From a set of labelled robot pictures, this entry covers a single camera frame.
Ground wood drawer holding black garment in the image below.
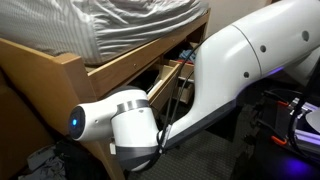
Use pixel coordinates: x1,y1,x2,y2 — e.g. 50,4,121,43
145,63,183,116

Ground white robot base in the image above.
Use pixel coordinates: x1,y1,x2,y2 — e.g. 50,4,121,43
304,111,320,135

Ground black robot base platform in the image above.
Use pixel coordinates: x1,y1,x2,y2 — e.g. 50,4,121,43
232,89,320,180

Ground light blue garment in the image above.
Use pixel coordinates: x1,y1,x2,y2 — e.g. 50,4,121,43
179,49,197,63

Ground orange black bar clamp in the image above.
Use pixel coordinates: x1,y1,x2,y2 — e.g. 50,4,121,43
262,90,290,108
254,118,288,147

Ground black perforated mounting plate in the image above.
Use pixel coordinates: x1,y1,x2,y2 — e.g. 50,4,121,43
272,99,320,163

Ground white striped bed mattress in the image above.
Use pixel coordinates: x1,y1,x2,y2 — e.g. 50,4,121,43
0,0,210,66

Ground grey clothes pile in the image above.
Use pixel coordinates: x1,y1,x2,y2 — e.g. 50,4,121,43
18,144,68,180

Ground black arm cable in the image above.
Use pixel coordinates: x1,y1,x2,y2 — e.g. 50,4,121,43
155,42,320,158

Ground silver aluminium extrusion post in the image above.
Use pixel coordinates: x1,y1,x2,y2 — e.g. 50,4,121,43
290,97,320,114
293,128,320,156

